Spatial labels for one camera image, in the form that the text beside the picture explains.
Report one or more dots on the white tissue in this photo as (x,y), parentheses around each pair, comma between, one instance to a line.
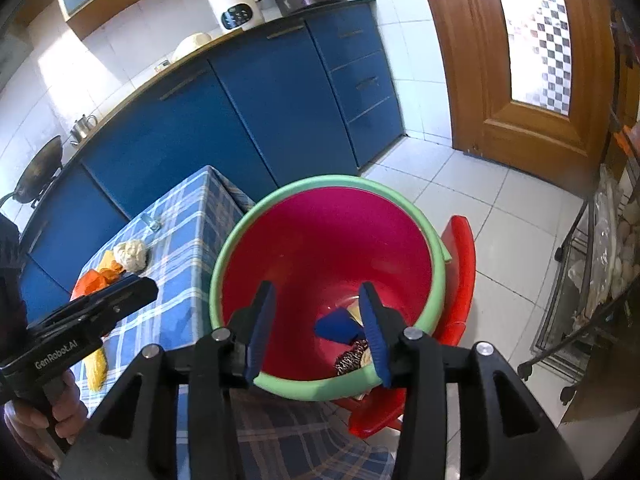
(131,255)

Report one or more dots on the white bowl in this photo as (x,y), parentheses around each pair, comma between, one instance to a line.
(190,46)

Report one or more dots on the red plastic stool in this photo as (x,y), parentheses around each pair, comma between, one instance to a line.
(460,270)

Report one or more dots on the steel wool scrubber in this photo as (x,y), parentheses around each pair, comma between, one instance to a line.
(349,358)

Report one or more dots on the orange wrapper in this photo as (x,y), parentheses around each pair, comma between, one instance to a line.
(90,284)

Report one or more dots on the black wok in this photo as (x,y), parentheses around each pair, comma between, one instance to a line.
(40,170)

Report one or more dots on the person's left hand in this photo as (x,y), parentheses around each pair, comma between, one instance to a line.
(30,417)

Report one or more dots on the clear plastic bags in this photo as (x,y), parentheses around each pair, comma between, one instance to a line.
(610,240)

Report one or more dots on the red bucket with green rim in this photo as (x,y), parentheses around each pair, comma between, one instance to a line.
(325,240)

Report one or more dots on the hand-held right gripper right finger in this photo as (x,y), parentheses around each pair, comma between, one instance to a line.
(375,340)

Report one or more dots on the yellow paper scrap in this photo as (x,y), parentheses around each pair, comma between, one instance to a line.
(354,311)

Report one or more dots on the wooden door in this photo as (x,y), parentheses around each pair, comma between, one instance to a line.
(480,85)

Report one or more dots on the small white box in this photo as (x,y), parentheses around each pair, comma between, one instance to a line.
(162,65)

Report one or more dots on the blue wrapper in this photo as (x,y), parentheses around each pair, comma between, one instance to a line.
(337,326)

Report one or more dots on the blue kitchen cabinet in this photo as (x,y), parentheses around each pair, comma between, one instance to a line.
(165,135)

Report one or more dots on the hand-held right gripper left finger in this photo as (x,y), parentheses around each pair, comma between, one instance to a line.
(260,332)

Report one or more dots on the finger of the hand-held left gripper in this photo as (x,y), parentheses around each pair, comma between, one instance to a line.
(125,294)

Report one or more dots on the small metal teapot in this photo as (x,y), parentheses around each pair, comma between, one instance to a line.
(80,129)

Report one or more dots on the blue plaid tablecloth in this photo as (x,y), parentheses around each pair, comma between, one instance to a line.
(170,260)

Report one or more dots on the white electric kettle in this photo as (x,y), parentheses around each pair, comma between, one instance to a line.
(232,0)

